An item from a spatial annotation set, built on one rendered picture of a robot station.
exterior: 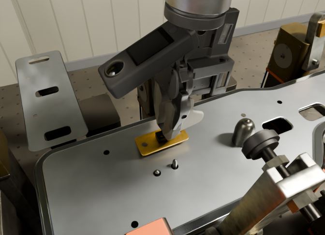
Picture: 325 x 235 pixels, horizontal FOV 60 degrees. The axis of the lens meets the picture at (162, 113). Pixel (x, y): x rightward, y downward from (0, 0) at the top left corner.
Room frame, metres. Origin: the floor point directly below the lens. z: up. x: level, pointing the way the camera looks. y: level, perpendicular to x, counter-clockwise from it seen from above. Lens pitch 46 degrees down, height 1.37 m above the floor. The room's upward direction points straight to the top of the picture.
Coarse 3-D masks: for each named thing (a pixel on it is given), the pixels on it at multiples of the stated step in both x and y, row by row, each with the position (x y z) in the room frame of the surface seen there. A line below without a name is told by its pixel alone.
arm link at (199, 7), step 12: (168, 0) 0.30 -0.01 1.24; (180, 0) 0.28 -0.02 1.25; (192, 0) 0.28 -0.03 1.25; (204, 0) 0.28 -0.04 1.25; (216, 0) 0.28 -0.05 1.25; (228, 0) 0.29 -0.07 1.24; (180, 12) 0.29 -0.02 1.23; (192, 12) 0.28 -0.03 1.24; (204, 12) 0.28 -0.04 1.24; (216, 12) 0.28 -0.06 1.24
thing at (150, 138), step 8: (144, 136) 0.30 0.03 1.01; (152, 136) 0.30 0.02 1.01; (160, 136) 0.29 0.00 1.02; (176, 136) 0.30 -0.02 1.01; (184, 136) 0.30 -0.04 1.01; (136, 144) 0.28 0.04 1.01; (152, 144) 0.28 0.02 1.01; (160, 144) 0.28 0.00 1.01; (168, 144) 0.28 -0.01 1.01; (144, 152) 0.27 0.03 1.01; (152, 152) 0.27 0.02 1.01
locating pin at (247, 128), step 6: (240, 120) 0.31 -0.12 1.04; (246, 120) 0.30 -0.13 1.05; (240, 126) 0.30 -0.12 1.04; (246, 126) 0.29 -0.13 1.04; (252, 126) 0.29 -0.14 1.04; (234, 132) 0.30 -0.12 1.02; (240, 132) 0.29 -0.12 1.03; (246, 132) 0.29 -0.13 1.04; (252, 132) 0.29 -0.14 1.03; (234, 138) 0.30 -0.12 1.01; (240, 138) 0.29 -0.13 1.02; (246, 138) 0.29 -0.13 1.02; (240, 144) 0.29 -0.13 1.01
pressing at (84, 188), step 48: (240, 96) 0.41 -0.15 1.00; (288, 96) 0.41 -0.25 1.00; (96, 144) 0.29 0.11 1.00; (144, 144) 0.29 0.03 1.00; (192, 144) 0.29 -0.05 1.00; (288, 144) 0.29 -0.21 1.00; (48, 192) 0.20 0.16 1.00; (96, 192) 0.20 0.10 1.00; (144, 192) 0.20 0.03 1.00; (192, 192) 0.20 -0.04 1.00; (240, 192) 0.20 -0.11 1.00
